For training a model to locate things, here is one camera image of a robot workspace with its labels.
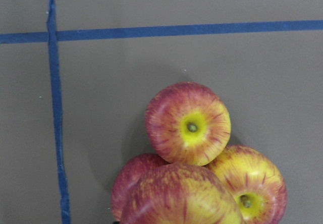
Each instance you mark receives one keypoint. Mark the lone red yellow apple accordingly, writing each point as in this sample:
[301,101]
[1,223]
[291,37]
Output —
[180,193]

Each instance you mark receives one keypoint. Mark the back red yellow apple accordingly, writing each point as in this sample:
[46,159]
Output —
[187,122]

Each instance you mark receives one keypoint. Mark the front red yellow apple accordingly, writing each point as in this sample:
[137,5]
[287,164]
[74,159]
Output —
[128,176]

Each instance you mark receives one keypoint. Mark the right red yellow apple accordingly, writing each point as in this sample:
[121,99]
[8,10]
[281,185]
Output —
[255,183]

